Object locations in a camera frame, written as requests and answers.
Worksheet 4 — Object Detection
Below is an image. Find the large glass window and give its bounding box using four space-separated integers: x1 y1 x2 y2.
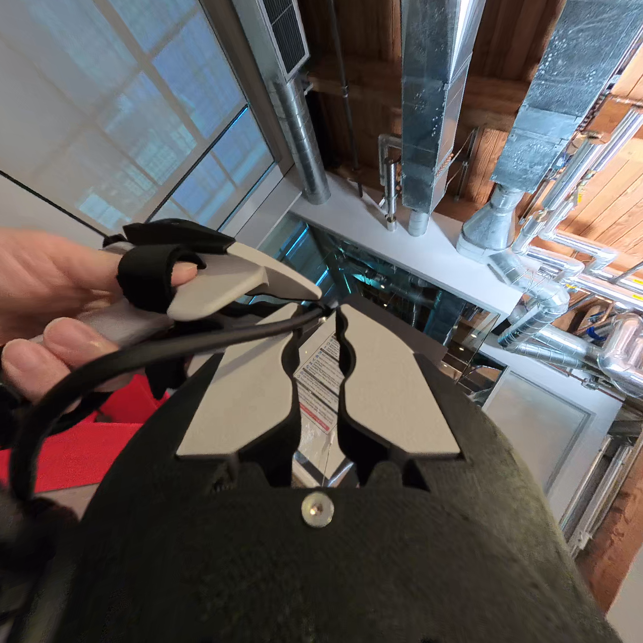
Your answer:
0 0 278 234

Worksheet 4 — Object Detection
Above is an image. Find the small bent metal pipe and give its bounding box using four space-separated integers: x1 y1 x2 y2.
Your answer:
377 133 404 232

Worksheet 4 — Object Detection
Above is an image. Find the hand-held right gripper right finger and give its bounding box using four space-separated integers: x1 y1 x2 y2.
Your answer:
335 304 463 460

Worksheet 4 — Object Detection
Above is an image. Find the round ribbed metal duct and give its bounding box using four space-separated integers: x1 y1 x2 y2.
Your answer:
269 75 332 205

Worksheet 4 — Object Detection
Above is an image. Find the rectangular metal air duct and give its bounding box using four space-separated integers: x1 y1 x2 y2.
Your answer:
456 0 643 264
399 0 487 238

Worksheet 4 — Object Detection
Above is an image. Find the black usb-c cable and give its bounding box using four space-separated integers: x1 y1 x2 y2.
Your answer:
7 305 335 503

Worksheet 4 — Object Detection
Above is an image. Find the thin black ceiling pipe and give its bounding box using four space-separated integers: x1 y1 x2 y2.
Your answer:
327 0 366 198

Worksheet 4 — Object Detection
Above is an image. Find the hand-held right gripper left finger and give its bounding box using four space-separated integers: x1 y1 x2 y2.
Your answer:
175 303 303 460

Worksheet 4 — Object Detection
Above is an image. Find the bundle of silver insulated pipes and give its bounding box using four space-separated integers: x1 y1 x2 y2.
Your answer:
495 108 643 400

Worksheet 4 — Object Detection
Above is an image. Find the person's left hand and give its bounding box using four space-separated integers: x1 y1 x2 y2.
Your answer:
0 226 199 403

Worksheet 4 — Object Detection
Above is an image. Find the red flat sheet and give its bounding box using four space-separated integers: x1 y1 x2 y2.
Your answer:
0 377 171 494

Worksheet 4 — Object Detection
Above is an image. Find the metal vent grille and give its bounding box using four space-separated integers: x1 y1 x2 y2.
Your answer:
260 0 310 81

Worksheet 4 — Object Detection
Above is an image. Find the glass partition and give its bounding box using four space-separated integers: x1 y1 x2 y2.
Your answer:
251 211 505 403

